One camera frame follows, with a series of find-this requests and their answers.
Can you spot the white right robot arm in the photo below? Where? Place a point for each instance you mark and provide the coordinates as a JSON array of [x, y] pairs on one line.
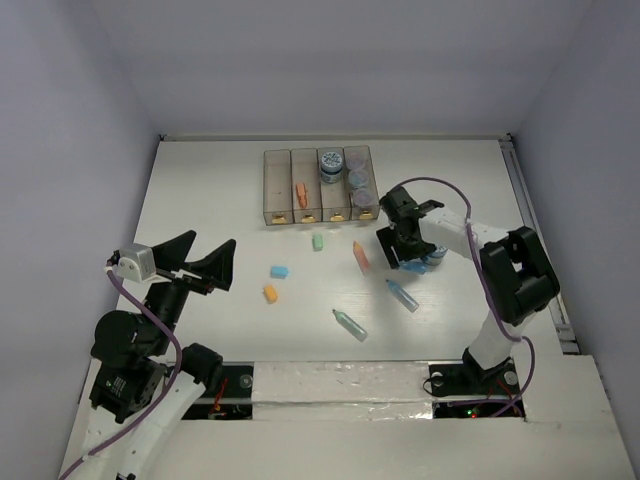
[[514, 270]]

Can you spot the teal green marker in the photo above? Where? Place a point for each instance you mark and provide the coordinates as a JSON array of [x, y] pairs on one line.
[[350, 325]]

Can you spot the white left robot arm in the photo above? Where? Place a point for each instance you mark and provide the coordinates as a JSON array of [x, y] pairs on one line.
[[146, 380]]

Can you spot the blue highlighter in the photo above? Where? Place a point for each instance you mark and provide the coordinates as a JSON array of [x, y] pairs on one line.
[[415, 267]]

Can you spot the clear paper clip jar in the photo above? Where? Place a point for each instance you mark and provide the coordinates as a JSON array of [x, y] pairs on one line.
[[363, 198]]

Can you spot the blue eraser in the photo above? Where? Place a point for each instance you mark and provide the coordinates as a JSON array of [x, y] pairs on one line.
[[279, 272]]

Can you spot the light blue marker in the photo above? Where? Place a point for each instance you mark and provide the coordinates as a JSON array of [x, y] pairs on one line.
[[402, 296]]

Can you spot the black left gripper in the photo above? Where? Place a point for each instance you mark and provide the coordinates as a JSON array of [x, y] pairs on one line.
[[186, 278]]

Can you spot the blue label putty jar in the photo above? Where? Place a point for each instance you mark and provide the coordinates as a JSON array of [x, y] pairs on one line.
[[435, 257]]

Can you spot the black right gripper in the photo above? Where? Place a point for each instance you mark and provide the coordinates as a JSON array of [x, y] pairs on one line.
[[389, 240]]

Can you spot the green eraser cap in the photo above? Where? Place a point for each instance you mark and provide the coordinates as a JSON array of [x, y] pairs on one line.
[[317, 242]]

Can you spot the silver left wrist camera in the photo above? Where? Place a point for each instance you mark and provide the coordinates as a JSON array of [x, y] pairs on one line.
[[135, 263]]

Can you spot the orange eraser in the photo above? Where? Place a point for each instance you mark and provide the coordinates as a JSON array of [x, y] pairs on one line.
[[270, 294]]

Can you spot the pink orange highlighter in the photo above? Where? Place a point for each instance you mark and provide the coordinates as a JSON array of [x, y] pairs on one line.
[[361, 258]]

